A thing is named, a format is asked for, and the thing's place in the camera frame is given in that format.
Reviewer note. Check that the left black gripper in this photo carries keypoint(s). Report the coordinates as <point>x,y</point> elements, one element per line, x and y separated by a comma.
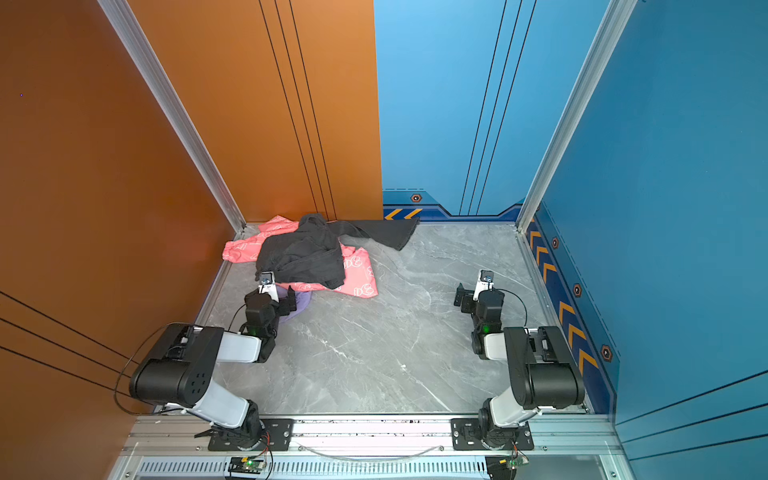
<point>285,299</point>

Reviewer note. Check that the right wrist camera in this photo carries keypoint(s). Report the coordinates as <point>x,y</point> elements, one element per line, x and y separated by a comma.
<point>484,282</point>

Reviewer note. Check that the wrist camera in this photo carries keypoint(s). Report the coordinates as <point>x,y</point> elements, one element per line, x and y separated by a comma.
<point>484,282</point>
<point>266,285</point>

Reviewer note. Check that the aluminium front rail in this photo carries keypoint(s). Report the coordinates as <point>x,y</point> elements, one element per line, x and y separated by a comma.
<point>384,446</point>

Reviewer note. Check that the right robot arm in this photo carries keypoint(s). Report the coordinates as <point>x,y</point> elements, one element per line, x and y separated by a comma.
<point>542,375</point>

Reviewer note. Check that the aluminium corner post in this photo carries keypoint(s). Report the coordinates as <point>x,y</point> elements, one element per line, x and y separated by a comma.
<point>610,30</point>
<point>129,31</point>

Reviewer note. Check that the left green circuit board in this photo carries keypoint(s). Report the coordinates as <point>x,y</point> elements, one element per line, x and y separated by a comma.
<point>247,467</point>

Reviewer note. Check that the right green circuit board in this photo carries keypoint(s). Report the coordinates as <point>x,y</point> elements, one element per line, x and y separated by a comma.
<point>516,460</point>

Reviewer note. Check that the pink patterned garment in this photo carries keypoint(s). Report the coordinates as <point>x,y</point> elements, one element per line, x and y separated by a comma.
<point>359,281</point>

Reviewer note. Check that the dark grey garment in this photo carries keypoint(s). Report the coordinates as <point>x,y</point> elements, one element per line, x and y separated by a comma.
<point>313,252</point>

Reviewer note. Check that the left aluminium corner post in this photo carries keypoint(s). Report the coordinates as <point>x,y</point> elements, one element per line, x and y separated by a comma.
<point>129,31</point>

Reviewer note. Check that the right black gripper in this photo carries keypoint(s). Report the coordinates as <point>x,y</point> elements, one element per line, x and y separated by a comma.
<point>463,297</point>

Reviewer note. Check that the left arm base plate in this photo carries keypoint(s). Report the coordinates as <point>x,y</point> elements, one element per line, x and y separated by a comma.
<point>275,435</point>

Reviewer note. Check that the right aluminium corner post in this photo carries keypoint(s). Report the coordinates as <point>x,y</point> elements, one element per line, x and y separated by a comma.
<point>610,30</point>

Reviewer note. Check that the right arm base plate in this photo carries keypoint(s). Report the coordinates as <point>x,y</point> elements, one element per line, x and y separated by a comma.
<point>467,435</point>

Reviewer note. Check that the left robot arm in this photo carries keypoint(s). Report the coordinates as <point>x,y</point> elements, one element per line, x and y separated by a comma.
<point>178,372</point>

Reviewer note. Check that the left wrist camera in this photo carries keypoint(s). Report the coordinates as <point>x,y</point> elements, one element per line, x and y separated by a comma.
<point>266,285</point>

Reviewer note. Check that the purple cloth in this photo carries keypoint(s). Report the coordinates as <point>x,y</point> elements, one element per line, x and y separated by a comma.
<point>303,299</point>

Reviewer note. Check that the green circuit board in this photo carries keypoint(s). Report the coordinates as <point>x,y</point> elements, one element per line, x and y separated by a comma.
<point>247,467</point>
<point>516,460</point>

